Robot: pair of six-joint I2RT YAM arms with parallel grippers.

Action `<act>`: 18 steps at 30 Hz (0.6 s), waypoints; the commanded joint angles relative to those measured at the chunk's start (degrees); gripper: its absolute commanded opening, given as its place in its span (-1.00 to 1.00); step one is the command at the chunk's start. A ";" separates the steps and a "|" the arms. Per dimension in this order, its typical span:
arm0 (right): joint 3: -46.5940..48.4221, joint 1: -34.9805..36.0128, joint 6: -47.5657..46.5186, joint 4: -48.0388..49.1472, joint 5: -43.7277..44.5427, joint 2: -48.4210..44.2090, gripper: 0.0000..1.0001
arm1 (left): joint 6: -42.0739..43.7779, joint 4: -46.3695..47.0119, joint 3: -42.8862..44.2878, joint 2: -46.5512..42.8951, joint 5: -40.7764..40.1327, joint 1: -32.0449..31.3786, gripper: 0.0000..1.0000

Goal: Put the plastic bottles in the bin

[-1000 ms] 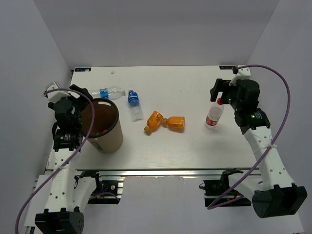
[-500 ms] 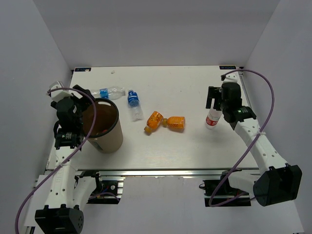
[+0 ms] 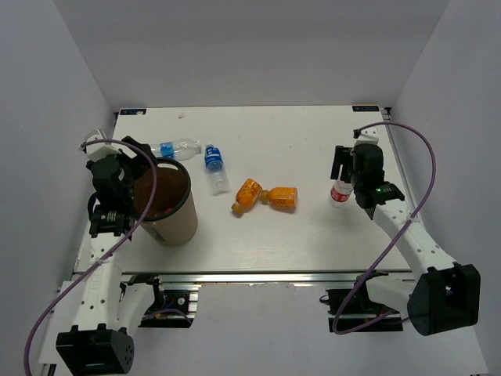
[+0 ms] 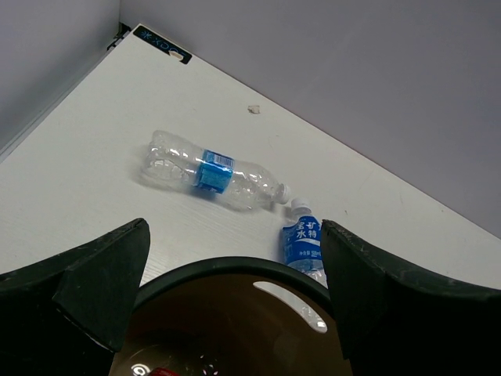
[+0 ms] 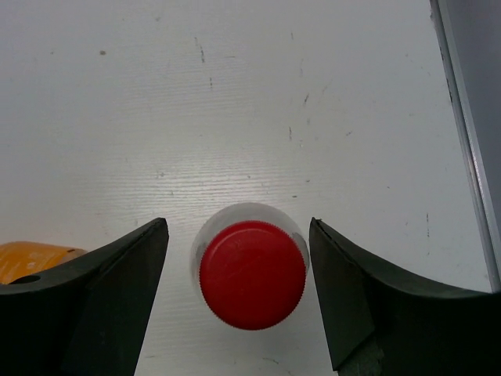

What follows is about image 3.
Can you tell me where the clear bottle red label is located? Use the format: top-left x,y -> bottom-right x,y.
330,179 -> 353,207

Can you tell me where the clear bottle blue label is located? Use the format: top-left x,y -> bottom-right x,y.
150,139 -> 202,161

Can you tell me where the blue label sports bottle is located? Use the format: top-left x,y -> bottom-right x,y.
204,143 -> 229,195

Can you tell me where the orange juice bottle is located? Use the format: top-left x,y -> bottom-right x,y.
231,179 -> 262,216
260,186 -> 298,212

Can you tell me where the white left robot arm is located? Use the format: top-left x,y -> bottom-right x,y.
56,135 -> 166,375

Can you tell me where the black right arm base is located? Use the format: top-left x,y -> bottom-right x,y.
319,273 -> 409,333

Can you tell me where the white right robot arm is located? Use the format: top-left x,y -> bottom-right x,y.
331,143 -> 481,336

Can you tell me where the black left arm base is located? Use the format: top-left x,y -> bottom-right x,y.
120,274 -> 197,329

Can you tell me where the brown cylindrical bin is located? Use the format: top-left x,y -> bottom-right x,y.
134,158 -> 198,247

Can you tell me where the blue left corner sticker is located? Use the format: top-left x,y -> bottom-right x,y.
119,109 -> 146,116

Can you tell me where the blue corner sticker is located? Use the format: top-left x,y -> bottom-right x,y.
119,109 -> 146,116
351,105 -> 380,112

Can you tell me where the blue right corner sticker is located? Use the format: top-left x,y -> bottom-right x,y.
351,105 -> 380,112

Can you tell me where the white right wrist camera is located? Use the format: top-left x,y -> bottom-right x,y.
353,127 -> 379,146

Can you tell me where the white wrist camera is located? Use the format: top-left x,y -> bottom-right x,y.
353,127 -> 379,146
79,129 -> 120,162

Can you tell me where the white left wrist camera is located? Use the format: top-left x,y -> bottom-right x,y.
79,129 -> 120,162

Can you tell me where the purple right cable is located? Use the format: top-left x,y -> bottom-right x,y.
331,121 -> 437,335

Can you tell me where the purple cable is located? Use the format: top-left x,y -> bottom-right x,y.
23,140 -> 158,376
331,121 -> 437,335

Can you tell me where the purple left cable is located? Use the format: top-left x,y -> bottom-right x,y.
23,140 -> 158,376

